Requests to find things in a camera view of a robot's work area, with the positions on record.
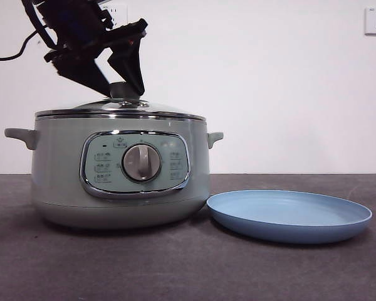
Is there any black cable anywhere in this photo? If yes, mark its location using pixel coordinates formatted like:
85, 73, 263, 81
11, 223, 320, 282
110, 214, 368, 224
0, 30, 40, 61

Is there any glass lid with green knob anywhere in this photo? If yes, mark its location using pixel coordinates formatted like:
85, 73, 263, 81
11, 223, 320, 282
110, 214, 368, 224
34, 82, 207, 120

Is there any pale green electric steamer pot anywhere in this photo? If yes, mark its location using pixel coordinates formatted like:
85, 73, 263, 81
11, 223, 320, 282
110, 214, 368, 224
4, 114, 224, 231

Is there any blue round plate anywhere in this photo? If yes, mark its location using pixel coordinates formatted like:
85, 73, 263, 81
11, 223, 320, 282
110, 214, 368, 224
206, 189, 373, 245

